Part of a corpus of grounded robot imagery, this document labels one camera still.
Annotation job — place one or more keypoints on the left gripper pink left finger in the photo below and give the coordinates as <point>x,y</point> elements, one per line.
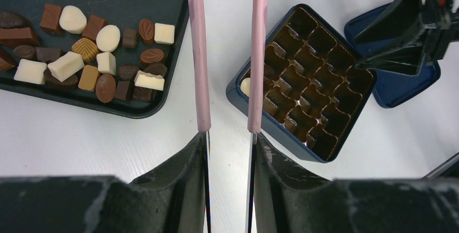
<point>173,197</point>

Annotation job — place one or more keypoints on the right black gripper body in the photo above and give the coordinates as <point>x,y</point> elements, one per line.
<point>421,31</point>

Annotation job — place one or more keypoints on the left gripper pink right finger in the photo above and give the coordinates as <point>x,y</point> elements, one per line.
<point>255,101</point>

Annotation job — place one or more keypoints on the blue chocolate box with insert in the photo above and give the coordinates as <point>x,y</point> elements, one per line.
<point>313,95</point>

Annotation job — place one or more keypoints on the white oval chocolate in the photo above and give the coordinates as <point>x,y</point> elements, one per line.
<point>108,38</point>
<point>245,86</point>
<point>72,20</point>

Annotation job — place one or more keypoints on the dark oval chocolate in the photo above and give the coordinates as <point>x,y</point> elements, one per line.
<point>12,20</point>

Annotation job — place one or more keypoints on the milk oval chocolate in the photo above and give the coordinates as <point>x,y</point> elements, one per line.
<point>105,88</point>

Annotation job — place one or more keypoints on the caramel square chocolate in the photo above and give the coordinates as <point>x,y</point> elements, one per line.
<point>88,78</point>

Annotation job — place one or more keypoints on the white square chocolate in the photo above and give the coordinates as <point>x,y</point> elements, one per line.
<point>164,33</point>

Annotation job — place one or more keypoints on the brown leaf chocolate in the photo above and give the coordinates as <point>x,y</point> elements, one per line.
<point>146,31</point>

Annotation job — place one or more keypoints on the white rectangular chocolate bar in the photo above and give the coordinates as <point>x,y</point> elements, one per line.
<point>66,66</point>

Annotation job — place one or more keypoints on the golden ribbed chocolate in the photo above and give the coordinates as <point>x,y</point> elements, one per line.
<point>86,48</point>

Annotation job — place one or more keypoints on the brown rectangular chocolate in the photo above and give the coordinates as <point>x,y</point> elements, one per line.
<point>94,25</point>

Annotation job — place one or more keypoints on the blue box lid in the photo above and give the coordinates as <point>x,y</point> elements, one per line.
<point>391,89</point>

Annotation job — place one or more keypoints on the black plastic tray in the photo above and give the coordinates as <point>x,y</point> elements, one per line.
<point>121,13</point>

